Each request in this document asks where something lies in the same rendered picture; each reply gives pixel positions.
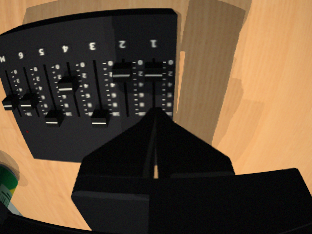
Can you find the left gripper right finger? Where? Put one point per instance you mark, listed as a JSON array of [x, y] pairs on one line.
[[184, 154]]

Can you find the green drink can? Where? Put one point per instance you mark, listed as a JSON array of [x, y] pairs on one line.
[[8, 184]]

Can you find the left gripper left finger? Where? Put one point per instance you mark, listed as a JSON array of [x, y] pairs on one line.
[[128, 153]]

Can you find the black lighting desk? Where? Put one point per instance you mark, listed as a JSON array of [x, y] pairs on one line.
[[76, 53]]

